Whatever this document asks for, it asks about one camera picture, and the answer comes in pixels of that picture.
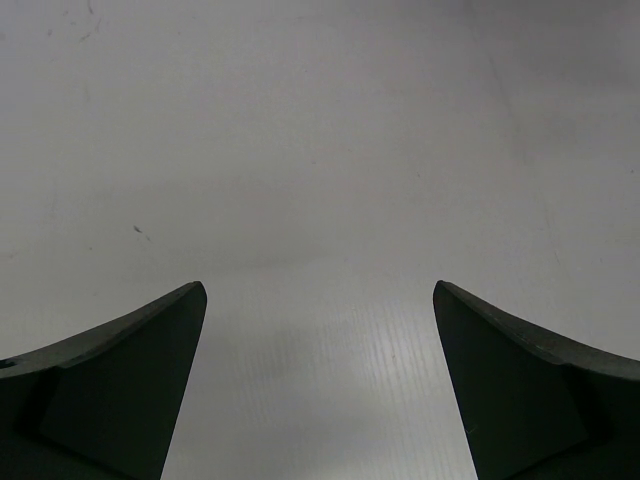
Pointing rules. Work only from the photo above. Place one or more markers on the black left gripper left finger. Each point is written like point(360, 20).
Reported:
point(102, 404)

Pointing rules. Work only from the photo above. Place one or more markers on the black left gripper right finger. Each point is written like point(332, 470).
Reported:
point(535, 404)

